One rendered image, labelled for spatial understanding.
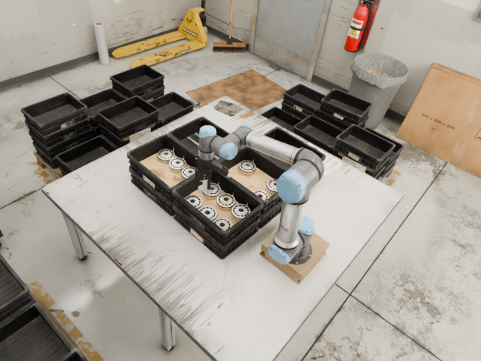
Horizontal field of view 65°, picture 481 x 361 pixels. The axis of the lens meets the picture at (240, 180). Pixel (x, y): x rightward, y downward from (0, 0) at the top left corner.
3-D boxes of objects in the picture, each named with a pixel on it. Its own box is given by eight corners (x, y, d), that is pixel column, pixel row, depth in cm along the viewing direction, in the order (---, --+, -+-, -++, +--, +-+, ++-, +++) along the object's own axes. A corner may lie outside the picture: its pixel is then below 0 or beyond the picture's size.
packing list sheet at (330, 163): (344, 162, 264) (344, 161, 264) (327, 177, 251) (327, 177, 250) (305, 140, 278) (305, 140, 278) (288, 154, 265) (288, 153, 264)
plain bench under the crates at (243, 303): (368, 256, 294) (404, 195, 246) (233, 435, 199) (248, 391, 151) (220, 158, 362) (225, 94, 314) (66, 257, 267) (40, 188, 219)
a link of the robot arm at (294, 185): (303, 252, 180) (323, 167, 143) (285, 272, 172) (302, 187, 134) (282, 238, 186) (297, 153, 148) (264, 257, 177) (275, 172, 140)
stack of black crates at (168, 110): (174, 120, 374) (172, 90, 351) (195, 134, 362) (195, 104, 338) (141, 137, 351) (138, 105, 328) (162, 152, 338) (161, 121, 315)
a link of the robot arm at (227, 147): (243, 138, 165) (225, 129, 170) (227, 150, 159) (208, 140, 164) (243, 152, 171) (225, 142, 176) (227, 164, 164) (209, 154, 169)
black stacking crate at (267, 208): (294, 192, 221) (298, 178, 214) (262, 218, 204) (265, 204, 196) (245, 159, 239) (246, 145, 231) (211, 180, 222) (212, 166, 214)
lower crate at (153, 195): (210, 193, 229) (210, 179, 221) (172, 218, 212) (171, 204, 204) (167, 160, 247) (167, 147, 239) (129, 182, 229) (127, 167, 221)
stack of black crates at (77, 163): (104, 155, 327) (99, 135, 311) (125, 172, 314) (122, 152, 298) (61, 177, 303) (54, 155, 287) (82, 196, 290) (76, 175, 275)
